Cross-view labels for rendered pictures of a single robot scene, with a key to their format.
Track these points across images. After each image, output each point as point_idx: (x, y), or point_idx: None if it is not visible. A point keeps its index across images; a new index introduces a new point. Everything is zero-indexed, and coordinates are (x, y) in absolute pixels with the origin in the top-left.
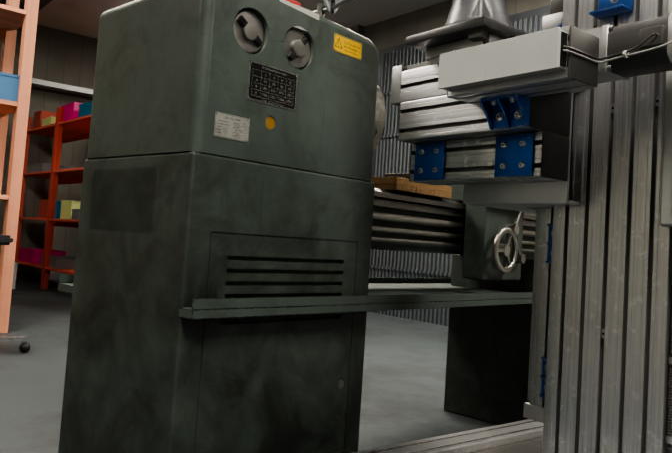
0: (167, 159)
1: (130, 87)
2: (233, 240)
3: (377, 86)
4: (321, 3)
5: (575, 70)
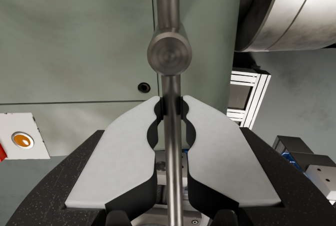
0: None
1: None
2: None
3: (333, 40)
4: (154, 70)
5: None
